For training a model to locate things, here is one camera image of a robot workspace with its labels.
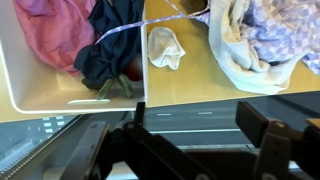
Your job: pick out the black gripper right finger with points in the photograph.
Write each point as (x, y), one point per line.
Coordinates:
(276, 150)

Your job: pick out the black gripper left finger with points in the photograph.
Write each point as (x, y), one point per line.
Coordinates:
(96, 150)

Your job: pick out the white plastic storage container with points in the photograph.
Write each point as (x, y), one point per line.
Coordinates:
(40, 93)

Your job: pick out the olive green fabric piece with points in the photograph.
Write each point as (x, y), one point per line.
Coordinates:
(125, 87)

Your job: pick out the magenta pink cloth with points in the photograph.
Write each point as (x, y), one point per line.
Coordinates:
(53, 33)

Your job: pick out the red round toy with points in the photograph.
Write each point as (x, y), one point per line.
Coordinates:
(135, 70)

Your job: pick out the navy blue cloth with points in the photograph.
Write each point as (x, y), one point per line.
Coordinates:
(106, 56)

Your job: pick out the white sock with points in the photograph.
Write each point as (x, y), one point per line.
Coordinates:
(165, 48)

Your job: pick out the metal window handrail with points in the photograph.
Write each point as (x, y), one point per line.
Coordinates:
(53, 173)

